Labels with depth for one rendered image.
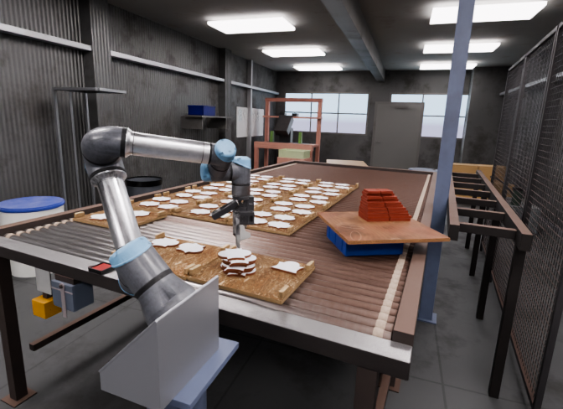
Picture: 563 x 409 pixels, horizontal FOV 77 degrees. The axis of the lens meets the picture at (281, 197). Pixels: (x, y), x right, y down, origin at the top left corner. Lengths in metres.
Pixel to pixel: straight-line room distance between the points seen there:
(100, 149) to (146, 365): 0.65
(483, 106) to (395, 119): 2.19
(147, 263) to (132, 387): 0.30
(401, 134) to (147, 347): 10.35
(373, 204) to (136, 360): 1.38
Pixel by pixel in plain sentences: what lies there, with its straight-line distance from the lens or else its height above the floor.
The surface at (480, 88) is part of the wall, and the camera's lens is 10.64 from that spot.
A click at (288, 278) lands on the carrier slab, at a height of 0.94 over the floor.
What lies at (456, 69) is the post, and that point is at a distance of 2.92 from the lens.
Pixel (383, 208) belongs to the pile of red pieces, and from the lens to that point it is 1.97.
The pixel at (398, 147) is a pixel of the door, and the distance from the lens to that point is 10.95.
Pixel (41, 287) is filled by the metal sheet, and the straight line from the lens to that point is 2.02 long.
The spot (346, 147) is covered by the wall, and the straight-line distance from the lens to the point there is 11.13.
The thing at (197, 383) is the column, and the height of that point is 0.87.
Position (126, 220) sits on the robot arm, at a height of 1.22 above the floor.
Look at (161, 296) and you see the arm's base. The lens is 1.02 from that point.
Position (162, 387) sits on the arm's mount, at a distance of 0.98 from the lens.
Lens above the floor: 1.55
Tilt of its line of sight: 12 degrees down
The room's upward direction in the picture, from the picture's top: 2 degrees clockwise
